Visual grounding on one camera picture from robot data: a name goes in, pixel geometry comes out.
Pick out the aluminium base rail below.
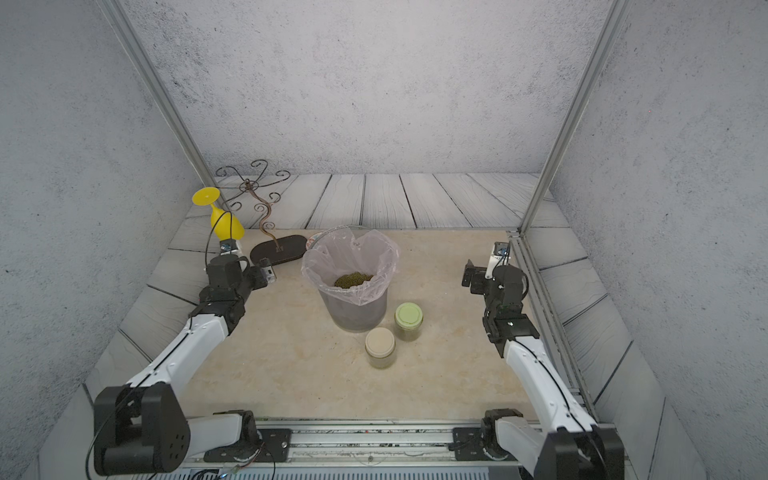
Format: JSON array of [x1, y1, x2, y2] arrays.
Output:
[[107, 418, 625, 480]]

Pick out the glass jar with green lid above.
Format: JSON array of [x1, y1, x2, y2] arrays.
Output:
[[394, 302, 424, 342]]

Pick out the glass jar with beige lid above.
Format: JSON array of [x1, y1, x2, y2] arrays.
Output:
[[365, 327, 396, 369]]

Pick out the yellow plastic goblet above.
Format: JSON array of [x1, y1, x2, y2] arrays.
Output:
[[192, 187, 245, 241]]

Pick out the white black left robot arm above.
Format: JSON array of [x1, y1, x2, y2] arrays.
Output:
[[85, 254, 276, 477]]

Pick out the aluminium frame post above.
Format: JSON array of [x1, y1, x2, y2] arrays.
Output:
[[518, 0, 632, 237], [97, 0, 217, 187]]

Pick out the left aluminium frame post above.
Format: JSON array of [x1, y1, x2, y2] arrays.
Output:
[[97, 0, 217, 187]]

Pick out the grey bin with plastic liner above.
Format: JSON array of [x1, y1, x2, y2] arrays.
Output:
[[301, 226, 400, 333]]

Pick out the pile of green mung beans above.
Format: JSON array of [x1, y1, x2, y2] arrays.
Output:
[[333, 272, 373, 290]]

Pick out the right aluminium frame post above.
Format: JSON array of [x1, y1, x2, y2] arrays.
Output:
[[518, 0, 632, 237]]

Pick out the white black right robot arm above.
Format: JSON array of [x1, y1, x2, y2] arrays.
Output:
[[461, 257, 625, 479]]

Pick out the dark metal scroll stand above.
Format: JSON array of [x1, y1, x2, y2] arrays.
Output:
[[215, 159, 308, 266]]

